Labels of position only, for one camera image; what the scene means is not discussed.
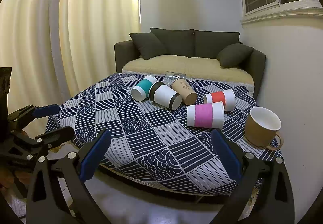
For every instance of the teal banded paper cup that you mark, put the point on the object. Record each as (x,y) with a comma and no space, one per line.
(141,90)

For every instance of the pink banded paper cup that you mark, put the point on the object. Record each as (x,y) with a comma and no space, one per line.
(209,115)

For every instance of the cream curtain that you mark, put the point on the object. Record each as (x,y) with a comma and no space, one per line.
(57,48)

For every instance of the left dark cushion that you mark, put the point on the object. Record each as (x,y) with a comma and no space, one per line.
(148,45)

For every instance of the navy patterned tablecloth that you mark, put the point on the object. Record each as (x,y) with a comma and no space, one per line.
(151,144)

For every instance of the brown ceramic mug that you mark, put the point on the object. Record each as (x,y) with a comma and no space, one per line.
(262,126)

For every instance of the cream fleece sofa blanket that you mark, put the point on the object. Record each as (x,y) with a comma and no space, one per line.
(195,67)

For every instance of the black and white paper cup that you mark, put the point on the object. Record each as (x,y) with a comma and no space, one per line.
(165,96)

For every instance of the dark cushion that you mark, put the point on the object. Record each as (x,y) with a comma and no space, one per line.
(232,55)
(148,45)

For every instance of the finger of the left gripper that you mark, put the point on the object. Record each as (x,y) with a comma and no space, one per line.
(44,142)
(24,116)

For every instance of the clear plastic wrapper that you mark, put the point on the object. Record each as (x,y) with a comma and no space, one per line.
(174,75)

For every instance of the brown kraft paper cup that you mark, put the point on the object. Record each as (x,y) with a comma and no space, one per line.
(185,90)

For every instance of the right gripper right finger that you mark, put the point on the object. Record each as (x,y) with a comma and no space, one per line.
(275,201)

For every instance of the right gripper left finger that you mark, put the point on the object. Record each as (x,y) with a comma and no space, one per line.
(58,194)

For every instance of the right dark cushion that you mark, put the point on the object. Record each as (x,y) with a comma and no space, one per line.
(232,55)

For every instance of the red banded paper cup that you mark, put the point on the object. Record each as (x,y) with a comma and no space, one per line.
(227,97)

